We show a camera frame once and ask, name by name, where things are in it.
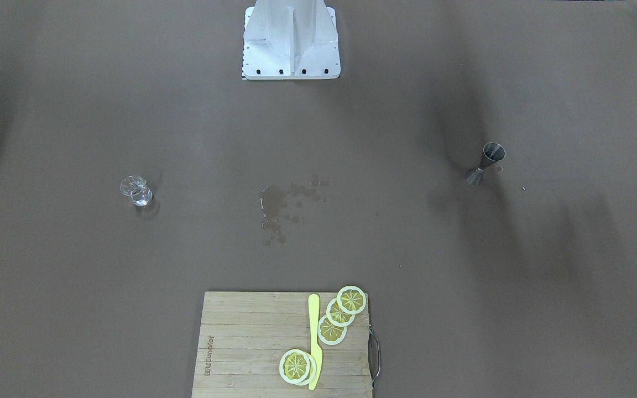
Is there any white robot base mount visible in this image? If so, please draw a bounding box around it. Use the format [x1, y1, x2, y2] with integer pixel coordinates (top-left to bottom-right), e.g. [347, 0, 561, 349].
[241, 1, 341, 80]

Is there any lemon slice top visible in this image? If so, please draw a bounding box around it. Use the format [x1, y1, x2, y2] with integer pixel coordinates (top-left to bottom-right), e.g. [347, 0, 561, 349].
[337, 285, 367, 315]

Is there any lemon slice front bottom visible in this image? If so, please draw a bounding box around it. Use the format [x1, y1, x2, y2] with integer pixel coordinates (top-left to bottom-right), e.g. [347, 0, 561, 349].
[279, 349, 309, 385]

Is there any clear glass measuring cup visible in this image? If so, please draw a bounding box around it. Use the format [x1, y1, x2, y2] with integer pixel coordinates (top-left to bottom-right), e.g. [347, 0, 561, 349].
[119, 175, 154, 207]

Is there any bamboo cutting board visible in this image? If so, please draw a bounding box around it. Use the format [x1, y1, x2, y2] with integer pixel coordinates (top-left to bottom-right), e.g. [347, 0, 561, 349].
[191, 291, 380, 397]

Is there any lemon slice behind bottom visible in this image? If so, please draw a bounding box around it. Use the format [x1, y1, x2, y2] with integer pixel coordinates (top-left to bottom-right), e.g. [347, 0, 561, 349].
[296, 354, 317, 386]

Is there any steel cocktail jigger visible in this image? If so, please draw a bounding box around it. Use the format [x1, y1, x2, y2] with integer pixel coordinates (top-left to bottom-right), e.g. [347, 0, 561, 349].
[464, 143, 506, 186]

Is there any yellow plastic knife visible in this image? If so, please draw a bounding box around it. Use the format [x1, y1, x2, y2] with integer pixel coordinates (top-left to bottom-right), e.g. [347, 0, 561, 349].
[307, 293, 323, 391]

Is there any lemon slice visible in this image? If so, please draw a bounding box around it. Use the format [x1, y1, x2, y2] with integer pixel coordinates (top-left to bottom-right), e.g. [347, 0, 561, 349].
[326, 297, 356, 327]
[337, 285, 367, 315]
[296, 354, 317, 386]
[279, 349, 309, 385]
[317, 315, 347, 345]

